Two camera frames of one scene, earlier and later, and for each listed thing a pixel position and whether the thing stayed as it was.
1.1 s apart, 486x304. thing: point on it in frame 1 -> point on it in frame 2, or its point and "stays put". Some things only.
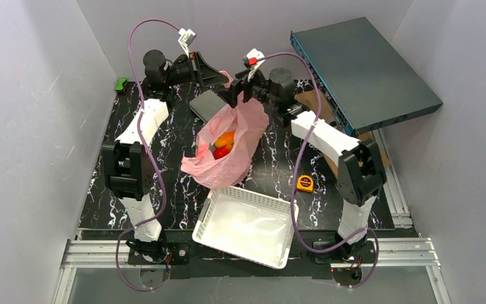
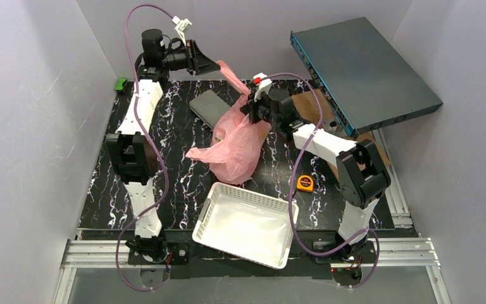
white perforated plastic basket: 257,228 stays put
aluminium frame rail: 392,253 stays put
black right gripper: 239,90 -> 252,109
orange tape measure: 305,183 stays put
